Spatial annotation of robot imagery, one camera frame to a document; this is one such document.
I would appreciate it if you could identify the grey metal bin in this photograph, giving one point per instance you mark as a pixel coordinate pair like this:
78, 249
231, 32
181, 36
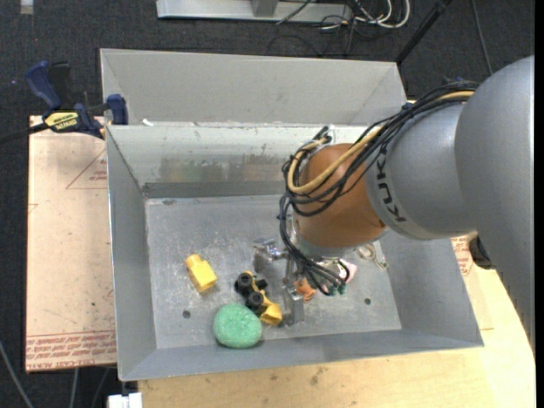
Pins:
238, 236

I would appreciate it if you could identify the yellow block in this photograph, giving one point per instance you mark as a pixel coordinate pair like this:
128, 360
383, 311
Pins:
201, 273

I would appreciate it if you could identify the brown cardboard board red print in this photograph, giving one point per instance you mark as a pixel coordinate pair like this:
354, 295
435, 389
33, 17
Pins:
68, 245

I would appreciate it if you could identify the green round sponge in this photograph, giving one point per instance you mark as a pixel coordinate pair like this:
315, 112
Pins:
236, 326

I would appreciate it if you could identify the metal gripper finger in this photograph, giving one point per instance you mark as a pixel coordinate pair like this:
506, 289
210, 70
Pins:
295, 308
264, 256

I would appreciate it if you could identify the small orange toy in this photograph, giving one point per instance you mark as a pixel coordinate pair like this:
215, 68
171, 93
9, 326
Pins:
304, 290

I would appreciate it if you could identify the yellow toy car black wheels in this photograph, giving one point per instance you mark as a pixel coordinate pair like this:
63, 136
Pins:
260, 297

